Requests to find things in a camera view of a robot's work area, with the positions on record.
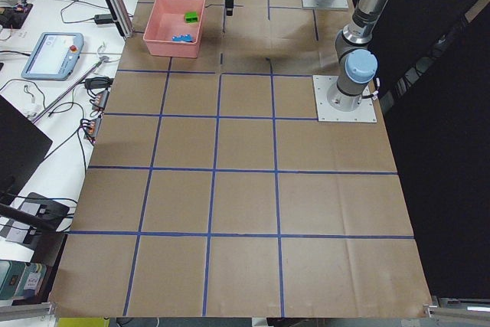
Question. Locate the blue toy block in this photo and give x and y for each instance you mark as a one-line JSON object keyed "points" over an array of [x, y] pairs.
{"points": [[187, 38]]}

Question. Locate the pink plastic box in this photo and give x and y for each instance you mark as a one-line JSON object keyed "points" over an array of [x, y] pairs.
{"points": [[166, 20]]}

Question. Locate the black device on desk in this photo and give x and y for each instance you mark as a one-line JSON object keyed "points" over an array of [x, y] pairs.
{"points": [[50, 212]]}

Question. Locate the teach pendant tablet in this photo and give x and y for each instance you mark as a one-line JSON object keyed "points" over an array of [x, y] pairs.
{"points": [[54, 56]]}

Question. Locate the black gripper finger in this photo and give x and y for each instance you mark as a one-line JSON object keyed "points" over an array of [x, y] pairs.
{"points": [[229, 5]]}

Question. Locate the black power adapter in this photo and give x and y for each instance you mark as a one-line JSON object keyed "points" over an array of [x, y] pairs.
{"points": [[103, 19]]}

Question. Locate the black monitor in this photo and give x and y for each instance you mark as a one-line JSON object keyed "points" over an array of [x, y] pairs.
{"points": [[23, 148]]}

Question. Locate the metal rod on desk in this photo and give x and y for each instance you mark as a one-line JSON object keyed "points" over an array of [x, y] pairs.
{"points": [[102, 60]]}

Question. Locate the green toy block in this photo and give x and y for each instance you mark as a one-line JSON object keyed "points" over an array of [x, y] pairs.
{"points": [[191, 17]]}

